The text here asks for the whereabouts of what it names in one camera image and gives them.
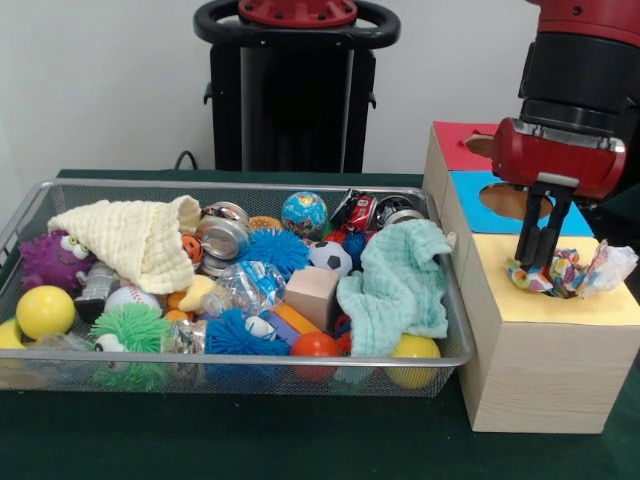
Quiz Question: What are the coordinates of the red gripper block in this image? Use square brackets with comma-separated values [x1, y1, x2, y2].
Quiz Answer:
[491, 118, 627, 273]

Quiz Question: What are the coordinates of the small multicolour knotted cloth toy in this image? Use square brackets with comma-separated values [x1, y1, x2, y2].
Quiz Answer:
[505, 240, 639, 299]

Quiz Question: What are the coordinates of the wooden box with three holes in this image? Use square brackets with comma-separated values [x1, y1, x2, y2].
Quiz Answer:
[423, 122, 640, 435]

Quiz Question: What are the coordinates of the shallow clear mesh bin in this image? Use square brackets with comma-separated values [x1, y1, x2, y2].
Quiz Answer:
[0, 178, 477, 399]

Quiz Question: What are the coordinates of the mint green cloth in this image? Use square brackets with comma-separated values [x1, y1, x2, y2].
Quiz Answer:
[336, 219, 456, 359]

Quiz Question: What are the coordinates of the small soccer ball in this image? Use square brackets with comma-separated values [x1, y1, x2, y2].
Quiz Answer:
[309, 240, 354, 277]

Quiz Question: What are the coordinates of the plain wooden block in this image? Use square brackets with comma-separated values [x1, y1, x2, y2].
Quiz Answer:
[285, 266, 343, 332]

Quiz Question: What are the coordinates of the globe print ball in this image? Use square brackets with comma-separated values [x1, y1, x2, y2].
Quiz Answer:
[281, 192, 329, 239]

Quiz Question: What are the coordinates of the orange ball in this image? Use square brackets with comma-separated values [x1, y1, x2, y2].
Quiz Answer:
[290, 332, 341, 381]

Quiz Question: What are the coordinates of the blue spiky rubber ball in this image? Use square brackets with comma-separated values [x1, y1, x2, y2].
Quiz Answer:
[238, 228, 311, 281]

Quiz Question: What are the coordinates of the dark green table cloth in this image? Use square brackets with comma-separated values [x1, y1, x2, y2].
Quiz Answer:
[0, 168, 640, 480]

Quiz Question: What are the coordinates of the cream knitted cloth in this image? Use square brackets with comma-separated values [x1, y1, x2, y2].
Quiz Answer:
[48, 196, 204, 295]

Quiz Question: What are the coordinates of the green fuzzy toy with eyes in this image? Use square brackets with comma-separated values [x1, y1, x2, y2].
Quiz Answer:
[90, 305, 176, 393]

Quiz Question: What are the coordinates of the purple spiky toy with eyes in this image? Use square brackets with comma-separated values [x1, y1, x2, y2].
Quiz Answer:
[20, 232, 96, 293]

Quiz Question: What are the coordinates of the yellow ball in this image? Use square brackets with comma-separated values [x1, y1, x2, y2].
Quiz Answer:
[16, 286, 77, 341]

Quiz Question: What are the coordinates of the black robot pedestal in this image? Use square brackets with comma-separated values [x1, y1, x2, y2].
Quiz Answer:
[194, 0, 401, 173]

